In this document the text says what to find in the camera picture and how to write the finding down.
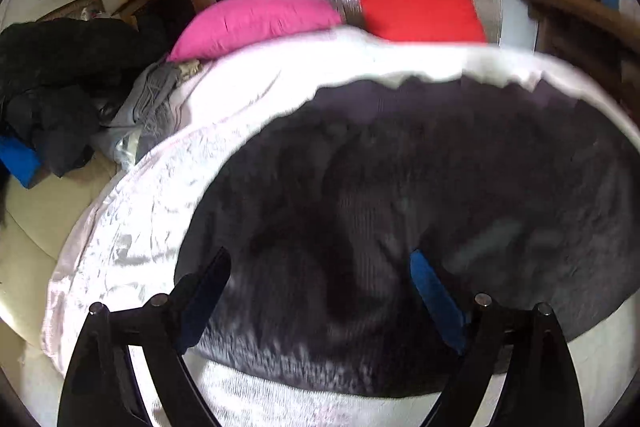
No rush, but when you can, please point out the white blanket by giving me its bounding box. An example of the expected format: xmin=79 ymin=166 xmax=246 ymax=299
xmin=40 ymin=27 xmax=640 ymax=427

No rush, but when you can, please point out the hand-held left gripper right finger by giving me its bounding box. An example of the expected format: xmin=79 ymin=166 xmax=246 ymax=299
xmin=409 ymin=249 xmax=586 ymax=427

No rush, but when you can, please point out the red pillow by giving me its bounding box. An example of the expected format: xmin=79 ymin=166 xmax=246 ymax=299
xmin=349 ymin=0 xmax=488 ymax=44

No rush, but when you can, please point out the cream mattress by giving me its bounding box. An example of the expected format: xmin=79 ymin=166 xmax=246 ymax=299
xmin=0 ymin=152 xmax=121 ymax=358

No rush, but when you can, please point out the white panel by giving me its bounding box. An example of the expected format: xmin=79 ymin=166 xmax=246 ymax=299
xmin=500 ymin=0 xmax=541 ymax=52

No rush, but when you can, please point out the black clothes pile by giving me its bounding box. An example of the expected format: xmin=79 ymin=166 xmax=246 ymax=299
xmin=0 ymin=18 xmax=168 ymax=178

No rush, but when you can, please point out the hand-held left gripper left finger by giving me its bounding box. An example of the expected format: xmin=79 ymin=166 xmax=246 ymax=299
xmin=57 ymin=247 xmax=233 ymax=427

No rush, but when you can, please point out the pink pillow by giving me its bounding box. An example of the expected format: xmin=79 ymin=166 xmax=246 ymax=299
xmin=167 ymin=0 xmax=343 ymax=62

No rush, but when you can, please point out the dark grey large garment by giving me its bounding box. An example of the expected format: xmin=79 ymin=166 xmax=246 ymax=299
xmin=175 ymin=74 xmax=640 ymax=398

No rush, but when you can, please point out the blue flat item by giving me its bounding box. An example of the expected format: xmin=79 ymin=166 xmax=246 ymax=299
xmin=0 ymin=134 xmax=43 ymax=188

